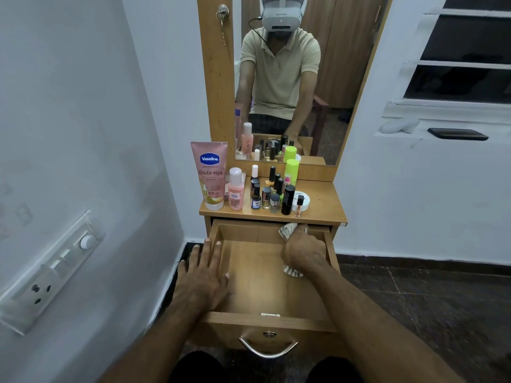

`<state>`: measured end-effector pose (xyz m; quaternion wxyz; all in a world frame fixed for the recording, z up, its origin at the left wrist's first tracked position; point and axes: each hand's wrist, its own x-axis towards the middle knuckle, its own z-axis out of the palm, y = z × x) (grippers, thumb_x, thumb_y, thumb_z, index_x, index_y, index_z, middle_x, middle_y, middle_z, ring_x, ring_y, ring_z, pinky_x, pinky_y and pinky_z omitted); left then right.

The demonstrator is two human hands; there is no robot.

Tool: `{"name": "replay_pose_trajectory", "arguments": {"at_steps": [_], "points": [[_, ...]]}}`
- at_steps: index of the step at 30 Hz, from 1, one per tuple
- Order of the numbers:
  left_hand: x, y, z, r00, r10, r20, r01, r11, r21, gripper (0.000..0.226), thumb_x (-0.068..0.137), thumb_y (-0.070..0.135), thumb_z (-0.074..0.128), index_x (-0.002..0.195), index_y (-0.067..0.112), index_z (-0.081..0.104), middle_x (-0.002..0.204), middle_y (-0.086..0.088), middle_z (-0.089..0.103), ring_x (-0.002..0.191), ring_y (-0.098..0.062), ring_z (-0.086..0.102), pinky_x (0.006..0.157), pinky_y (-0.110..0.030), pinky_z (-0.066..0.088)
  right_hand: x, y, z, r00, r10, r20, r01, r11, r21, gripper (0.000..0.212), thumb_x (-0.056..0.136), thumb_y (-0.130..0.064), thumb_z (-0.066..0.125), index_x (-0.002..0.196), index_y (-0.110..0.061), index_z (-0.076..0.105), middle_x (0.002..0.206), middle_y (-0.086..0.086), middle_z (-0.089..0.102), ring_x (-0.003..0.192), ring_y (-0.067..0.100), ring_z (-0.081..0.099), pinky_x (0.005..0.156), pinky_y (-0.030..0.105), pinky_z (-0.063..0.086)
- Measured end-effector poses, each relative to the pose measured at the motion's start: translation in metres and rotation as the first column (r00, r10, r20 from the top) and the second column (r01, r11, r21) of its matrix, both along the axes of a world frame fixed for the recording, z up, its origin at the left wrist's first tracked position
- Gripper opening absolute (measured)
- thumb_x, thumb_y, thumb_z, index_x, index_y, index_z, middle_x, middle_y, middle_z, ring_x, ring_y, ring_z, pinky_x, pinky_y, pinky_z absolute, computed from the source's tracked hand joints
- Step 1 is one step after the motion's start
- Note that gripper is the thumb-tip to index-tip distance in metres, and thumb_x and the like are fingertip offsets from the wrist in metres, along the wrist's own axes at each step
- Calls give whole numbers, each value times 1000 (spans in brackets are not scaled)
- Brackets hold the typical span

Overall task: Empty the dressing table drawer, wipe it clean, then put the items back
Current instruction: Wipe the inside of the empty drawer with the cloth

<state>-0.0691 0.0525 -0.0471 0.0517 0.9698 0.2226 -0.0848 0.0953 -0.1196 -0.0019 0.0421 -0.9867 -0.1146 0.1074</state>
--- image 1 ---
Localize person's left hand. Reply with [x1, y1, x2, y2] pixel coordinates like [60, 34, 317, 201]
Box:
[174, 238, 230, 314]

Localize person's right hand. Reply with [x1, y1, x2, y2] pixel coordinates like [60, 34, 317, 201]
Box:
[281, 223, 329, 276]

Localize striped green white cloth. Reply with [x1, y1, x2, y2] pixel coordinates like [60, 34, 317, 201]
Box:
[278, 223, 309, 279]

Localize round white jar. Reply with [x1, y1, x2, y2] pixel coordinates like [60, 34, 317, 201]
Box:
[291, 190, 311, 213]

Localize black lipstick tube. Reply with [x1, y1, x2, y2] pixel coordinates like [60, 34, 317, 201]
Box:
[281, 184, 296, 216]

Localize wooden drawer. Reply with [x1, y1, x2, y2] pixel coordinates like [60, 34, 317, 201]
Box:
[187, 219, 348, 357]

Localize neon green tube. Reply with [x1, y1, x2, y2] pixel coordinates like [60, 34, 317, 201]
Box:
[284, 159, 300, 186]

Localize pink bottle white cap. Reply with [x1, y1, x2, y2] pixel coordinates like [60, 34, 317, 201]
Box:
[228, 167, 245, 212]

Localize clear box of pink tubes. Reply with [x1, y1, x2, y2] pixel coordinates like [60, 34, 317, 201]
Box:
[224, 173, 248, 201]

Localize pink lotion tube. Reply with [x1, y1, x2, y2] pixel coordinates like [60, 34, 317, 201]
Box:
[189, 141, 229, 212]

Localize person's right forearm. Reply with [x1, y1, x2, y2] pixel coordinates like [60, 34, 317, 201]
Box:
[307, 263, 466, 383]

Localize person's left forearm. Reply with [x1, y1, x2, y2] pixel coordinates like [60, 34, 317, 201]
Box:
[97, 303, 212, 383]

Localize person's legs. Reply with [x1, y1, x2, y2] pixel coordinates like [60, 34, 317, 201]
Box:
[167, 351, 365, 383]

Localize wooden dressing table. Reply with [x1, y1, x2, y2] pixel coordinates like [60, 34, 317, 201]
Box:
[196, 0, 394, 238]

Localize white object on sill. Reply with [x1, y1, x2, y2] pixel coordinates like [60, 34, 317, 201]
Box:
[379, 117, 421, 135]

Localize black phone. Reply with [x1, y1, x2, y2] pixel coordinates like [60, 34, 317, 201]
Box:
[427, 128, 489, 141]

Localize dressing table mirror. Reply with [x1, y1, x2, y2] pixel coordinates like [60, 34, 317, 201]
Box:
[233, 0, 386, 167]

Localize white framed window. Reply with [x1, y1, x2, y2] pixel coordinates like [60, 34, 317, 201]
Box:
[382, 0, 511, 125]

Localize white wall switch board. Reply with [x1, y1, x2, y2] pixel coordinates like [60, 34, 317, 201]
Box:
[0, 210, 107, 336]

